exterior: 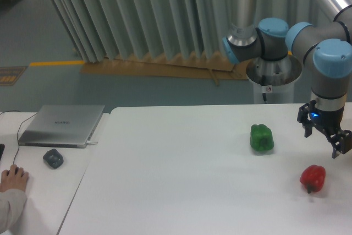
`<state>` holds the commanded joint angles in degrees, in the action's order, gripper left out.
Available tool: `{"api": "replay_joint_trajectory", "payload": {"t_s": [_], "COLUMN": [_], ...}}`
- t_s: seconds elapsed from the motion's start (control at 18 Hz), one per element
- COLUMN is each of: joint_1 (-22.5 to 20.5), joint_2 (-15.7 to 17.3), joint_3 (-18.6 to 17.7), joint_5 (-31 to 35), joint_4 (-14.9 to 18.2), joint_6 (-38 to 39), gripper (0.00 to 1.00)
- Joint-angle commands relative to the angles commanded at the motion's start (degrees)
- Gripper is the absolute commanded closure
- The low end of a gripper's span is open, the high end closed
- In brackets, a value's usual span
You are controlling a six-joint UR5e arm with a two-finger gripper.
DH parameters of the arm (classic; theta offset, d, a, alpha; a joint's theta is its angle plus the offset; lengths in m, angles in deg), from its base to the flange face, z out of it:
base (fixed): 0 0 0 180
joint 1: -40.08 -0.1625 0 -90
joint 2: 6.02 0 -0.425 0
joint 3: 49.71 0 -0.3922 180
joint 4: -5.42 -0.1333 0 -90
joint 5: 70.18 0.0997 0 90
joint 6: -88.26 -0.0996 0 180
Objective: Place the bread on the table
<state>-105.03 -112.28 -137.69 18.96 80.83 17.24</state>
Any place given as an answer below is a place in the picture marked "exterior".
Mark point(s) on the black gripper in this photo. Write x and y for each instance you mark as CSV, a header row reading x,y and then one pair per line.
x,y
328,121

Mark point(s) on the black computer mouse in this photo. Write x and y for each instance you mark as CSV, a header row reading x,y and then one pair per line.
x,y
16,170

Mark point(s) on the grey sleeved forearm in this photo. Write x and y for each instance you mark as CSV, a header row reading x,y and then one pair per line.
x,y
12,205

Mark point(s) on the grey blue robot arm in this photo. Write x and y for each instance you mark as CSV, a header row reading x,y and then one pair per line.
x,y
327,61

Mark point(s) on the person's hand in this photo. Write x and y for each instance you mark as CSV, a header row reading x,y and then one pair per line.
x,y
13,181

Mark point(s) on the red bell pepper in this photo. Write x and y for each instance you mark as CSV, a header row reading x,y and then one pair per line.
x,y
313,178

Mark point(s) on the green bell pepper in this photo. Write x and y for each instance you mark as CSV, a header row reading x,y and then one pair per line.
x,y
261,138

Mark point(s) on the brown cardboard sheet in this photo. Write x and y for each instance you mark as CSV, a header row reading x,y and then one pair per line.
x,y
216,68

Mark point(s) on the white usb plug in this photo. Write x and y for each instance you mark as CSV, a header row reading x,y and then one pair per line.
x,y
91,143

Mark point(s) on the pale green curtain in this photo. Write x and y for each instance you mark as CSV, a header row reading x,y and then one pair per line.
x,y
210,33

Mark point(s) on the silver closed laptop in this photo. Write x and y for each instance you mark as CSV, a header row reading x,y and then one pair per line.
x,y
62,126

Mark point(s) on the dark grey round device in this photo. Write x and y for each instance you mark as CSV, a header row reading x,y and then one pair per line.
x,y
53,158

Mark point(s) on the black keyboard edge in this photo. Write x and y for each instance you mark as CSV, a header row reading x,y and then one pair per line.
x,y
2,147

